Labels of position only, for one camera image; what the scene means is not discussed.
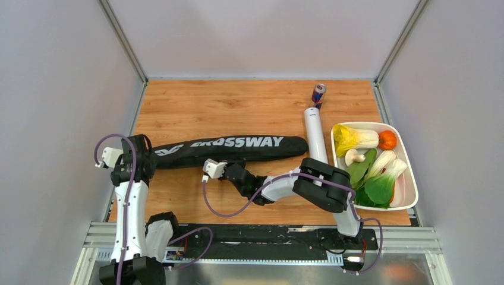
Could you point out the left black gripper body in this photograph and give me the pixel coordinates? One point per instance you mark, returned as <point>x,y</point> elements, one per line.
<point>152,160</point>

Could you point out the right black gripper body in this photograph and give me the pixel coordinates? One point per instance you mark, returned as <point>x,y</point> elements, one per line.
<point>223,177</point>

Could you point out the black Crossway racket bag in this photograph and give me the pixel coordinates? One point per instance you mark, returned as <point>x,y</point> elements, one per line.
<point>257,148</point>

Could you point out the white shuttlecock tube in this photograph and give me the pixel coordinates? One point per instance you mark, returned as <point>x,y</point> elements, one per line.
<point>314,133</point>

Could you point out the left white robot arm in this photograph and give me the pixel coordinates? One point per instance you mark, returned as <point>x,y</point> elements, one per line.
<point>139,248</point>

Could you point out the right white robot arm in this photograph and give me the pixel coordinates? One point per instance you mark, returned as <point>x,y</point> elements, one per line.
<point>325,186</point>

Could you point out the yellow napa cabbage toy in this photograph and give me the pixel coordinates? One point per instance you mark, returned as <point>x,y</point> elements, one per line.
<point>347,138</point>

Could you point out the beige mushroom toy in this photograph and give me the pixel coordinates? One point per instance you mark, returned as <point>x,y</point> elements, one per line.
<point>353,156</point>

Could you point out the green leaf vegetable toy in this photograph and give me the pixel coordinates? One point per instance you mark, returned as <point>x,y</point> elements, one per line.
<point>357,172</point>

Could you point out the red blue drink can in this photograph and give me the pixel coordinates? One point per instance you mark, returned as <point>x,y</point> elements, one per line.
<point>319,91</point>

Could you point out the white green bok choy toy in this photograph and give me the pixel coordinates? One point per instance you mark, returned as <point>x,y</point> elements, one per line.
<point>380,188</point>

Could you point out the small orange pumpkin toy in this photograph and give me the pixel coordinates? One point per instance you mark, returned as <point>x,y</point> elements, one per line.
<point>387,140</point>

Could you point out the white plastic basin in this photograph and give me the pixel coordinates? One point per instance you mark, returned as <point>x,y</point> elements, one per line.
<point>406,193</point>

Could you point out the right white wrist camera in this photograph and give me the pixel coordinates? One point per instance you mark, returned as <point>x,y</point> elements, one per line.
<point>213,170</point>

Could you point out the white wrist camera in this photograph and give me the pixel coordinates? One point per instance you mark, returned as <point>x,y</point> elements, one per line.
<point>213,170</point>
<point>108,158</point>

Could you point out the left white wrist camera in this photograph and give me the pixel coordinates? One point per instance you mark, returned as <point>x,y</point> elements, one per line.
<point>108,158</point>

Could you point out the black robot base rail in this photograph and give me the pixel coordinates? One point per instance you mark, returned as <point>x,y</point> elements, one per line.
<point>254,243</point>

